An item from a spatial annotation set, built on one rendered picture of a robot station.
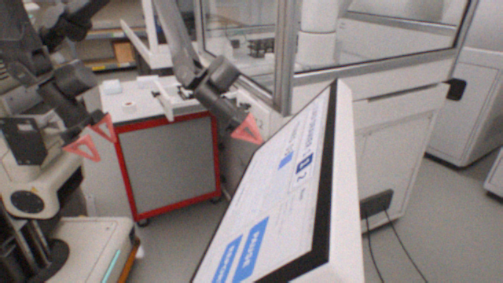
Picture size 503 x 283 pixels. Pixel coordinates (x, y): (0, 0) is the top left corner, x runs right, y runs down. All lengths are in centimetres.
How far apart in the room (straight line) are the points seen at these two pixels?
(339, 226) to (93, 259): 140
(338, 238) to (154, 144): 150
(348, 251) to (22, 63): 74
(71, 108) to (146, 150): 94
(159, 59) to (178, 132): 73
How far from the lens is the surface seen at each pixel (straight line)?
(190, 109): 142
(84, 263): 162
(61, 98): 84
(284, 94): 108
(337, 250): 30
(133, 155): 175
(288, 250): 33
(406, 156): 183
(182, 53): 81
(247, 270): 38
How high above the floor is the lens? 141
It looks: 30 degrees down
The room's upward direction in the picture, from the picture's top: straight up
